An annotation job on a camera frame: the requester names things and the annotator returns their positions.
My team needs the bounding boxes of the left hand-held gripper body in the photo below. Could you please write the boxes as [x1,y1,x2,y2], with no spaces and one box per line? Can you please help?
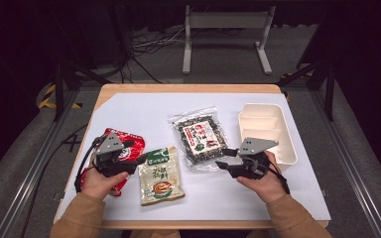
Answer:
[92,132,139,179]

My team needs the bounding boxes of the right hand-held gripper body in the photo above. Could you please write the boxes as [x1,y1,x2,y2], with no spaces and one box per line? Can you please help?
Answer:
[226,137,280,180]

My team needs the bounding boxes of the red seasoning packet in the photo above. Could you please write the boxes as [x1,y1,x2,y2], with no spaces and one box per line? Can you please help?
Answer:
[80,127,147,198]

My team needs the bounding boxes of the cream plastic divided bin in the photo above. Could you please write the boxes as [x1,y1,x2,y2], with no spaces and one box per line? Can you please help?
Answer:
[237,102,299,167]

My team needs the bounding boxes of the beige green-topped seasoning packet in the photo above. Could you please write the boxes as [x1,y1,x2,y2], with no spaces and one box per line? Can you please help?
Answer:
[137,146,187,207]

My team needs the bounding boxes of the clear bag of dark spices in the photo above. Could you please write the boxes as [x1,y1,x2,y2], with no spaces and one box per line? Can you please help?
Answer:
[168,105,238,174]

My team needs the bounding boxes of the person's left hand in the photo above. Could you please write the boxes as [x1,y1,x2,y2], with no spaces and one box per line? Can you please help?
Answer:
[80,164,130,201]

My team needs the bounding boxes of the person's right hand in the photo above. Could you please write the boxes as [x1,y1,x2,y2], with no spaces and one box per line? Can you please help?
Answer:
[236,150,288,204]

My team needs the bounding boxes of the white paper sheet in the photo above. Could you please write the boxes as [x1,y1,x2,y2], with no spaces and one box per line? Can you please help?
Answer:
[56,92,332,222]

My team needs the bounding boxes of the black metal stand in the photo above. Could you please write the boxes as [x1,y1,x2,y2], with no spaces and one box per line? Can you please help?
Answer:
[51,59,114,123]
[278,59,337,123]

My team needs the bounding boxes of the yellow black hazard tape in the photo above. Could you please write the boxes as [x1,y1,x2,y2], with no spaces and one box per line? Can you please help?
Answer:
[38,83,83,110]

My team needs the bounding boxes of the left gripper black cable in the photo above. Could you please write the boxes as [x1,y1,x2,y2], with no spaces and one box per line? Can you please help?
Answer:
[73,134,101,194]

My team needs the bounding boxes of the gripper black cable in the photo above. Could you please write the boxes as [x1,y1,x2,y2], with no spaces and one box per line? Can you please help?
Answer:
[265,152,292,195]
[73,134,101,194]

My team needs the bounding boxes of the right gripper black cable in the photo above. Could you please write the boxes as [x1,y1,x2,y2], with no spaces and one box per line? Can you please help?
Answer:
[265,152,292,195]

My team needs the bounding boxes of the aluminium floor rail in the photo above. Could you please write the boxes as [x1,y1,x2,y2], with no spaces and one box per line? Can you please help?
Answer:
[0,88,81,238]
[310,88,381,238]

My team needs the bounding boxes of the bundle of floor cables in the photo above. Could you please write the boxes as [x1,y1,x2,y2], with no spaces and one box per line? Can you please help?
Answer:
[125,27,187,84]

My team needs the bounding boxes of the grey metal stand frame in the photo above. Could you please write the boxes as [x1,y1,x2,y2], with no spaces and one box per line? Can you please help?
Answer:
[182,4,278,75]

